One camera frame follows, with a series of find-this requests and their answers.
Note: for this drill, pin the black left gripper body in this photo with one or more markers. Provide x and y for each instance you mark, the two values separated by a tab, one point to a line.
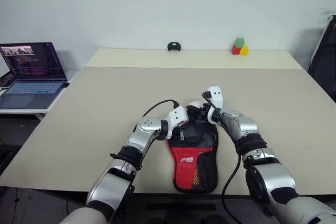
193	113

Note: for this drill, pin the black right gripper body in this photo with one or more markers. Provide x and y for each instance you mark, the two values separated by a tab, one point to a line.
206	111

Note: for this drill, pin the black and red paddle case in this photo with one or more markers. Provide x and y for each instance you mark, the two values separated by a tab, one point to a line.
189	166

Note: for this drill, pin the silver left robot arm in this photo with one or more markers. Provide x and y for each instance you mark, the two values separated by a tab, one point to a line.
115	182

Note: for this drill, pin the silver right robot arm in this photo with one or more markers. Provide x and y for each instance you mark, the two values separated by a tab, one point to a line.
273	176

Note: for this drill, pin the red cube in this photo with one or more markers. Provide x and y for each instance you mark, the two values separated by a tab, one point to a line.
235	50

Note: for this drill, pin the small black device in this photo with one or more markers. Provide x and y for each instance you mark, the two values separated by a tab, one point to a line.
173	46

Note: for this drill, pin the yellow cube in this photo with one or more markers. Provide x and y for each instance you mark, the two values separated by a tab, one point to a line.
244	50

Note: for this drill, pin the green cube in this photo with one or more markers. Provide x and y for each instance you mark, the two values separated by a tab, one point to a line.
239	42

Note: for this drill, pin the black usb dongle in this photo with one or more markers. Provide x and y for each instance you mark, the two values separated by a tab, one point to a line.
66	85

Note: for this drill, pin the black office chair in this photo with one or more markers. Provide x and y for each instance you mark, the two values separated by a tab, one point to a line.
324	53

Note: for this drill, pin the white side table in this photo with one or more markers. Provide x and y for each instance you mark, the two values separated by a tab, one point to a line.
55	103

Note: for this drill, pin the open laptop with lit screen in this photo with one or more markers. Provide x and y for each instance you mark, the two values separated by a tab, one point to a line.
34	77

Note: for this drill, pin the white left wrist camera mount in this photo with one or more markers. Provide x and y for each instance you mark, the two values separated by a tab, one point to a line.
177	116

